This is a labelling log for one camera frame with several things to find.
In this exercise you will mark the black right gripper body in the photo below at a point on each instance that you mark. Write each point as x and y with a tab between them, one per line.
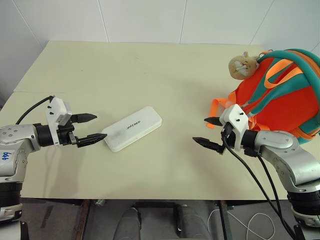
221	148

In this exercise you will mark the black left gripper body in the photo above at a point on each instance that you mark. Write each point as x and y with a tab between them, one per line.
65	136

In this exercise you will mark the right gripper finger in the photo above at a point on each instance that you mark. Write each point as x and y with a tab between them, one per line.
213	121
205	142

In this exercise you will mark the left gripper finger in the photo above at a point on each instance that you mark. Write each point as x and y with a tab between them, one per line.
83	117
91	140

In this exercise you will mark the white rectangular case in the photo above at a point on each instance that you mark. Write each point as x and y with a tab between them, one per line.
132	130

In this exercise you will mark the orange and teal backpack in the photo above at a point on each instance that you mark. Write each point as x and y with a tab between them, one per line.
287	100

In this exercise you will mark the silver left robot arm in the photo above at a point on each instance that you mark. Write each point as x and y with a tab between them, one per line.
15	140

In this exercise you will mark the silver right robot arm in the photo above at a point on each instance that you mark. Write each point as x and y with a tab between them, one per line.
280	142

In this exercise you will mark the beige plush toy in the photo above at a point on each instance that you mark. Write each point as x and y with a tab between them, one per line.
241	66

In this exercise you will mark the black table leg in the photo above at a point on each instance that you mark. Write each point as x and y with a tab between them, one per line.
225	220

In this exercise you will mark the dark grey rounded shape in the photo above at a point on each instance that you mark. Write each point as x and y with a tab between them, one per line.
190	222
130	225

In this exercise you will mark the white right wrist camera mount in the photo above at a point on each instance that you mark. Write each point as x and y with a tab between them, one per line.
235	115

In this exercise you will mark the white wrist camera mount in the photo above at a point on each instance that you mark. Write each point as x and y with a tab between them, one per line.
58	110
235	115

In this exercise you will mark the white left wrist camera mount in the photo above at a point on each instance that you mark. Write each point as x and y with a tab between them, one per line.
58	110

